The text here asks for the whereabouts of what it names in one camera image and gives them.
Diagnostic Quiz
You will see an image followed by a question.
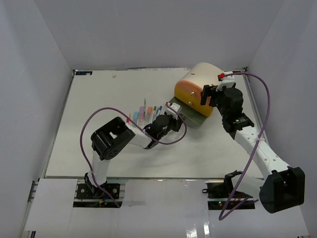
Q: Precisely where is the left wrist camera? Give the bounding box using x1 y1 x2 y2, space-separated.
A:
165 102 181 115

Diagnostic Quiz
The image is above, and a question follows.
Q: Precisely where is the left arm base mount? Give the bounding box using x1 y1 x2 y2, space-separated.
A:
73 181 125 208

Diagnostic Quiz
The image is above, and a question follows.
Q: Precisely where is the green cap white marker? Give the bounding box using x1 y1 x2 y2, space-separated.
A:
151 106 157 120

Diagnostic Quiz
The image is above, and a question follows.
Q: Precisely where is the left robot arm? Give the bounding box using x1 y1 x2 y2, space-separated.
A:
85 113 184 198

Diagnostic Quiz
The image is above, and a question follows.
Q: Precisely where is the light blue cap highlighter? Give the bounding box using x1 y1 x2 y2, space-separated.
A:
132 112 139 123

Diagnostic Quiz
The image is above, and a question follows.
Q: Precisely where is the orange cap highlighter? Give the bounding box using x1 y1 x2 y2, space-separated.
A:
146 107 153 122

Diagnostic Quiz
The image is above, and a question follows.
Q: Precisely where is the thin green pen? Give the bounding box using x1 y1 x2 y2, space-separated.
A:
143 98 147 118

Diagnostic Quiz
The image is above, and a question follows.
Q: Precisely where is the blue cap white marker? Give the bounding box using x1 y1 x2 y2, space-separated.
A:
156 106 162 117

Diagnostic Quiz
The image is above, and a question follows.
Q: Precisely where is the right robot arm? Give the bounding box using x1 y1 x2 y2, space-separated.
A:
201 85 305 214

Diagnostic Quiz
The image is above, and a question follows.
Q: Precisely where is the cream round drawer cabinet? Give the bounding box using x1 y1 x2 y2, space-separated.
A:
174 62 231 118

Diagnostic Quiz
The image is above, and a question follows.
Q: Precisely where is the left XDOF logo sticker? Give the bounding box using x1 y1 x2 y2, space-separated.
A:
75 71 93 75

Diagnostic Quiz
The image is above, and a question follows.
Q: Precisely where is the purple cap highlighter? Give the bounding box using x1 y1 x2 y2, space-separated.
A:
138 106 145 126

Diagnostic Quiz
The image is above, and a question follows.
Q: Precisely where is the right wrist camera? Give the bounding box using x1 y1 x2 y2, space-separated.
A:
216 71 235 91

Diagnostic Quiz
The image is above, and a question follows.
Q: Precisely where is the pink top drawer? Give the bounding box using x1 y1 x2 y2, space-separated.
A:
175 80 203 99

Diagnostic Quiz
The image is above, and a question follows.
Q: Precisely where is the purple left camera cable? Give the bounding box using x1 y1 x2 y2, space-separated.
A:
79 103 188 208

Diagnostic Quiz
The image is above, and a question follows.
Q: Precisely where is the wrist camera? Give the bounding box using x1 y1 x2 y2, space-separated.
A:
216 71 235 91
165 102 181 115

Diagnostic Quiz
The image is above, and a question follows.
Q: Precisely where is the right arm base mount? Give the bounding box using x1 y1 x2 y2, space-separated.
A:
202 171 264 211

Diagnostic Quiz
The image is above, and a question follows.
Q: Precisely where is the grey-green bottom drawer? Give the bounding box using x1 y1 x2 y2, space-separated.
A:
169 97 207 128

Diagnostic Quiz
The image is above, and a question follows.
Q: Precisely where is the yellow middle drawer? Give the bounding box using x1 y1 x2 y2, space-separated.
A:
174 86 213 117

